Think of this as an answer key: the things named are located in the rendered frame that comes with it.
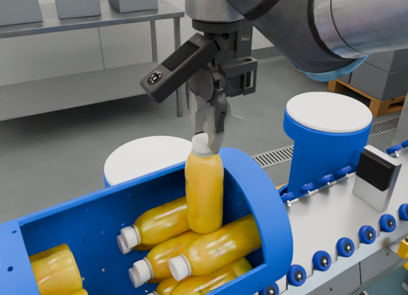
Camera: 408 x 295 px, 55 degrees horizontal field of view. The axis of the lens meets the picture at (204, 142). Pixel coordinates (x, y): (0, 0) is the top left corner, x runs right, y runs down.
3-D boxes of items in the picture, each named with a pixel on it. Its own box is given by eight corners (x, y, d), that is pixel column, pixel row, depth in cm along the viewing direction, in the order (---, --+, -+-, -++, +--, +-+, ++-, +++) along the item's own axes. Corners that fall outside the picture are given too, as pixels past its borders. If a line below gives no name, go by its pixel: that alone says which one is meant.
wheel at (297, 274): (303, 261, 83) (298, 260, 85) (288, 270, 81) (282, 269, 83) (311, 281, 83) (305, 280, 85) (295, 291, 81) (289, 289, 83)
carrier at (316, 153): (315, 255, 192) (258, 259, 190) (351, 92, 145) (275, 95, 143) (337, 306, 168) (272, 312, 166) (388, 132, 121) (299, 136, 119)
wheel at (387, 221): (394, 210, 96) (387, 210, 98) (382, 217, 94) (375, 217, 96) (400, 228, 96) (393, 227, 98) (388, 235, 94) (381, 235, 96)
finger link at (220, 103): (229, 133, 59) (226, 76, 55) (221, 136, 58) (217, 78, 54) (213, 125, 62) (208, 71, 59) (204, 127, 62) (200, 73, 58)
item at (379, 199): (387, 209, 105) (402, 162, 97) (377, 215, 104) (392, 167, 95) (357, 189, 113) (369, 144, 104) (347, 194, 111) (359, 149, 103)
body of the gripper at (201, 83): (256, 97, 61) (262, 18, 54) (209, 110, 57) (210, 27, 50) (228, 80, 66) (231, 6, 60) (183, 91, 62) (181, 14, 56)
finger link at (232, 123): (249, 151, 64) (246, 96, 60) (218, 162, 61) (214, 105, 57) (238, 145, 66) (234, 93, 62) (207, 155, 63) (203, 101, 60)
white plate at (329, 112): (351, 90, 144) (350, 93, 145) (277, 93, 142) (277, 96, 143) (388, 127, 121) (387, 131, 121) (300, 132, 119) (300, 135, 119)
